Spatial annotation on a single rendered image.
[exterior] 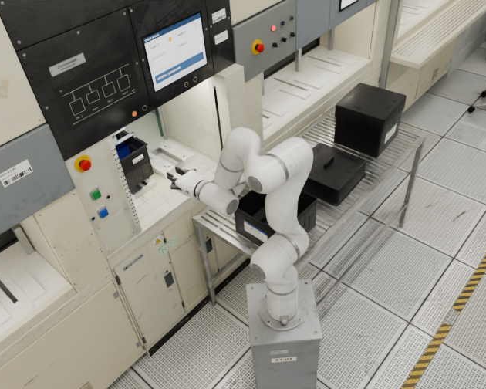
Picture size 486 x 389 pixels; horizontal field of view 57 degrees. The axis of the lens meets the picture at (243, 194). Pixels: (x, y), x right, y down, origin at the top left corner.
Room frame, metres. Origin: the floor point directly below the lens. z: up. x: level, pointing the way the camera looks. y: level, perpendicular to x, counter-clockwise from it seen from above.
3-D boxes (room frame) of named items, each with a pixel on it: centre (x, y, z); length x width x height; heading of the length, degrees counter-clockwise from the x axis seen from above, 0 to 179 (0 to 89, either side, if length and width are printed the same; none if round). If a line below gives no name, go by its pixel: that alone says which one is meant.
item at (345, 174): (1.75, -0.45, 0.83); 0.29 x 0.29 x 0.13; 47
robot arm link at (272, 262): (0.97, -0.09, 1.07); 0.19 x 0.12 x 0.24; 133
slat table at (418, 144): (1.81, -0.41, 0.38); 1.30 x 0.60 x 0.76; 134
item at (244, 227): (1.44, -0.14, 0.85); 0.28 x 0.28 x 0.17; 44
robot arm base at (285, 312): (1.00, -0.11, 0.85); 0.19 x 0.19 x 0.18
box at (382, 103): (2.08, -0.74, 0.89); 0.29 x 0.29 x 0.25; 48
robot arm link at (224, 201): (1.22, 0.09, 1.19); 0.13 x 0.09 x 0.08; 45
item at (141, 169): (1.71, 0.57, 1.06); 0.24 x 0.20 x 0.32; 134
